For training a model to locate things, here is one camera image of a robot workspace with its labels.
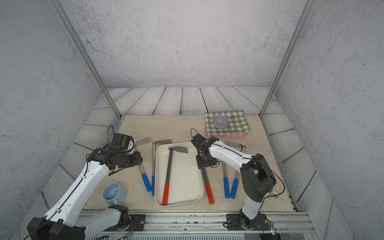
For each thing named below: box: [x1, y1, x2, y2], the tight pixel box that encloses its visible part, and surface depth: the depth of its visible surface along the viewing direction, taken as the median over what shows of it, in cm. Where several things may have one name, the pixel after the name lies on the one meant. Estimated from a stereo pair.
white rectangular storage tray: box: [154, 141, 205, 206], surface depth 90 cm
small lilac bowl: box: [212, 115, 229, 129], surface depth 113 cm
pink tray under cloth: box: [205, 126, 247, 137], surface depth 110 cm
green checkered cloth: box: [204, 110, 251, 136], surface depth 116 cm
